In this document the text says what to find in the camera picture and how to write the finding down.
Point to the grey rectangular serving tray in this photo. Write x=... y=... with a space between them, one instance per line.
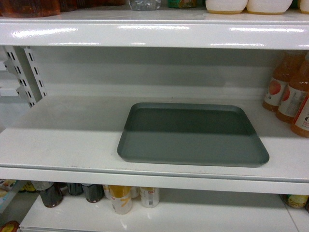
x=190 y=134

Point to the white label drink bottle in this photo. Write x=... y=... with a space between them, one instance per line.
x=149 y=196

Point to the yellow label drink bottle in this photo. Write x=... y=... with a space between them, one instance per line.
x=121 y=198

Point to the white upper shelf board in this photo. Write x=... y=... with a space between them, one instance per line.
x=119 y=26

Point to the white middle shelf board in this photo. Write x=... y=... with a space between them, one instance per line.
x=74 y=139

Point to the dark sauce bottle right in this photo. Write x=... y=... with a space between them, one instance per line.
x=93 y=192

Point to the dark sauce bottle middle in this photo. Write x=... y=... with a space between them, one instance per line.
x=75 y=189

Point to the clear water bottle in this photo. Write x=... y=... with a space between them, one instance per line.
x=144 y=5

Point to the white jug left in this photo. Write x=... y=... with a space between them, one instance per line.
x=225 y=6

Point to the white jug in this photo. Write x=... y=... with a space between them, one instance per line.
x=225 y=6
x=269 y=7

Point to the dark soy sauce bottle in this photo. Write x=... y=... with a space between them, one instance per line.
x=49 y=192

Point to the orange juice bottle left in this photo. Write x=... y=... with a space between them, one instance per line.
x=282 y=74

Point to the orange juice bottle middle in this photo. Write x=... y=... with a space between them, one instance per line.
x=294 y=93

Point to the white slotted shelf upright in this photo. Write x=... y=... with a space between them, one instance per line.
x=28 y=74

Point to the white jug right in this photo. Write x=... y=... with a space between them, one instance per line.
x=269 y=7

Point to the green yellow can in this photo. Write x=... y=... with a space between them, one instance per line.
x=295 y=201

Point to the red brown container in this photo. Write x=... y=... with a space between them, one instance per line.
x=29 y=8

